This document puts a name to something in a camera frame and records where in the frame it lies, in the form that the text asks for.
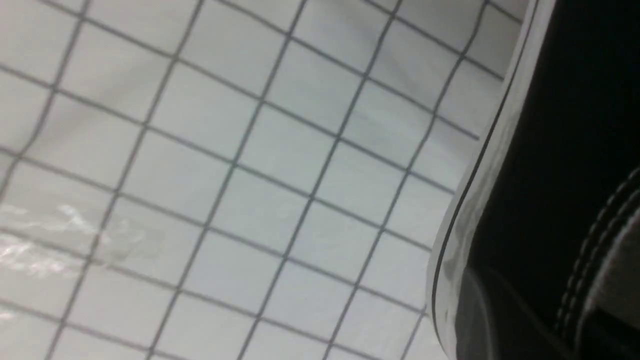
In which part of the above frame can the black canvas sneaker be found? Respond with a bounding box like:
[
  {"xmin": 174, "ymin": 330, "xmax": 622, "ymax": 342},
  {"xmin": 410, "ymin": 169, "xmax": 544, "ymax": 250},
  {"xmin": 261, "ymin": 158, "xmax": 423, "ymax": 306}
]
[{"xmin": 426, "ymin": 0, "xmax": 640, "ymax": 360}]

